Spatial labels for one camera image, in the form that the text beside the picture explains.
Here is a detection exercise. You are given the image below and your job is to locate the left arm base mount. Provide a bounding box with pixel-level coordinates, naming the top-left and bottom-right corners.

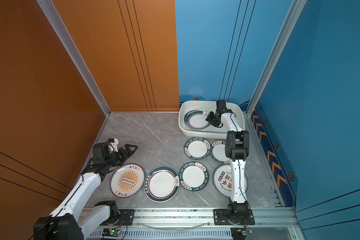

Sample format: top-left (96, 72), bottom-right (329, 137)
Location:
top-left (100, 209), bottom-right (135, 227)

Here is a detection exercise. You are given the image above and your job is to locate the green circuit board right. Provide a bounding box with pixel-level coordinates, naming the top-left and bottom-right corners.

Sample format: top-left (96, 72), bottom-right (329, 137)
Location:
top-left (231, 228), bottom-right (253, 240)

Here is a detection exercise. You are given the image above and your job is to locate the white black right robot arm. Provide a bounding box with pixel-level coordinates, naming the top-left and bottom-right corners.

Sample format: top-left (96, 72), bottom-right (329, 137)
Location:
top-left (206, 100), bottom-right (250, 224)

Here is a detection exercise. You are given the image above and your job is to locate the aluminium corner post left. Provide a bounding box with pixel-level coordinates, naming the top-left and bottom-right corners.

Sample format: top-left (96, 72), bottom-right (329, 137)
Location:
top-left (37, 0), bottom-right (111, 117)

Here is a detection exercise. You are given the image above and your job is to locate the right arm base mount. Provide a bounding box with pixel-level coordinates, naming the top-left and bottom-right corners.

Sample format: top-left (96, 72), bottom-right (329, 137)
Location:
top-left (213, 209), bottom-right (255, 226)

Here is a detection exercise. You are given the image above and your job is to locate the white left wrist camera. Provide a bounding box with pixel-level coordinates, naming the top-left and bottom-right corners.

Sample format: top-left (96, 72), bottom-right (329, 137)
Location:
top-left (106, 138), bottom-right (119, 154)

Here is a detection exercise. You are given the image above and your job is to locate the aluminium corner post right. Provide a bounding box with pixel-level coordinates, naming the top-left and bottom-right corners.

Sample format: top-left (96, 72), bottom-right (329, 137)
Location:
top-left (246, 0), bottom-right (307, 117)

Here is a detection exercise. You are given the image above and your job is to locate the aluminium corner post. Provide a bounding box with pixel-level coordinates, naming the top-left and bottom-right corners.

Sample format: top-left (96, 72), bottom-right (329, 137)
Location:
top-left (246, 0), bottom-right (307, 117)
top-left (37, 0), bottom-right (111, 117)

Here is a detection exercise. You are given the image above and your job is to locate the green lettered rim plate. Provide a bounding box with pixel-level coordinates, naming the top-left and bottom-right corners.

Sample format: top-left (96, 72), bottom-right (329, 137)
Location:
top-left (179, 161), bottom-right (210, 192)
top-left (184, 137), bottom-right (212, 161)
top-left (211, 140), bottom-right (229, 165)

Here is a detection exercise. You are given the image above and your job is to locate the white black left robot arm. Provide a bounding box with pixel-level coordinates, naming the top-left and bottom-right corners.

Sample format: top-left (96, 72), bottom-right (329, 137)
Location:
top-left (32, 139), bottom-right (138, 240)

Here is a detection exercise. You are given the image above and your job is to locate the green circuit board left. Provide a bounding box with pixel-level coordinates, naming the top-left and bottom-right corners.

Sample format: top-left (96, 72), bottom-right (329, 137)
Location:
top-left (101, 228), bottom-right (122, 239)

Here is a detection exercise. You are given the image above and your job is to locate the small green red rim plate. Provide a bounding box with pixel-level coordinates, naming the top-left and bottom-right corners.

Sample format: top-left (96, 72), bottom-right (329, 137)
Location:
top-left (184, 110), bottom-right (210, 130)

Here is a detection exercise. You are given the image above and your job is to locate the white plate red characters right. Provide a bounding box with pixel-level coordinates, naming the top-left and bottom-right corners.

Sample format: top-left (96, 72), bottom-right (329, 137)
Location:
top-left (213, 165), bottom-right (233, 198)

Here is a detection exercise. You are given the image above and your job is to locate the front green red rim plate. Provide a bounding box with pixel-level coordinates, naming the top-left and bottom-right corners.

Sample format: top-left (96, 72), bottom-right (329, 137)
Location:
top-left (143, 166), bottom-right (180, 203)

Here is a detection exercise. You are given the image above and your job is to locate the green circuit board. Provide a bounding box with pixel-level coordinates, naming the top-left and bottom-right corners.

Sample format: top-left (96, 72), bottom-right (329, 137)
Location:
top-left (231, 228), bottom-right (253, 240)
top-left (101, 228), bottom-right (122, 239)

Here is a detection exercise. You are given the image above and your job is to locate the white plastic bin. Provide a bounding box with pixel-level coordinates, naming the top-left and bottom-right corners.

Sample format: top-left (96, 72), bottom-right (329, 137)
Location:
top-left (178, 101), bottom-right (246, 140)

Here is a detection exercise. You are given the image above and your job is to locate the orange sunburst plate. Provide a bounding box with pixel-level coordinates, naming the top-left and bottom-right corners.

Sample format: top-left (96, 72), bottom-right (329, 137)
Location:
top-left (110, 164), bottom-right (145, 198)

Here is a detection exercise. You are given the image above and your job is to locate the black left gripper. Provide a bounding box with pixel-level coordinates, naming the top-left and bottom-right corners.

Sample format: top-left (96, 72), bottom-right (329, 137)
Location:
top-left (105, 144), bottom-right (138, 170)

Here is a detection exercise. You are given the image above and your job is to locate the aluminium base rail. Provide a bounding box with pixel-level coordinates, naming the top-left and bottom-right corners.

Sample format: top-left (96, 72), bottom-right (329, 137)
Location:
top-left (49, 206), bottom-right (298, 229)

